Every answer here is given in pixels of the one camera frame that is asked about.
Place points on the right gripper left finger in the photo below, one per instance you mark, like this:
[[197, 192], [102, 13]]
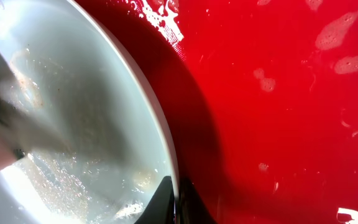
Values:
[[161, 208]]

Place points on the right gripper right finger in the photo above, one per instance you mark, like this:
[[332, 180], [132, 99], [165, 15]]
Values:
[[192, 210]]

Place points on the light blue plate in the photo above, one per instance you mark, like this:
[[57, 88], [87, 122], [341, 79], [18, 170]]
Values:
[[78, 80]]

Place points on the pink sponge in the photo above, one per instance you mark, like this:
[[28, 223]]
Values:
[[19, 133]]

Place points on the red plastic tray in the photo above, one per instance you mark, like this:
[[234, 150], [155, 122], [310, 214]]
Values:
[[260, 97]]

